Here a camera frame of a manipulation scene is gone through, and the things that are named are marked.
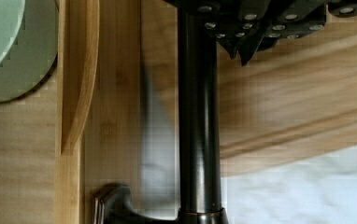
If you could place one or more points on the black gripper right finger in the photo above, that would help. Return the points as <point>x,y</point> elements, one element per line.
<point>271,20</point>

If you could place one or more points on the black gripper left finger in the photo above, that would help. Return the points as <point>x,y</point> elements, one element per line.
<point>237,25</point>

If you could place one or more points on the bamboo cutting board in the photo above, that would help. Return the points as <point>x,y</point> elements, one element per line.
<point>295,101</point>

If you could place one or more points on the green bowl in drawer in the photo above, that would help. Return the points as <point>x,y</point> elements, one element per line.
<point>28,44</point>

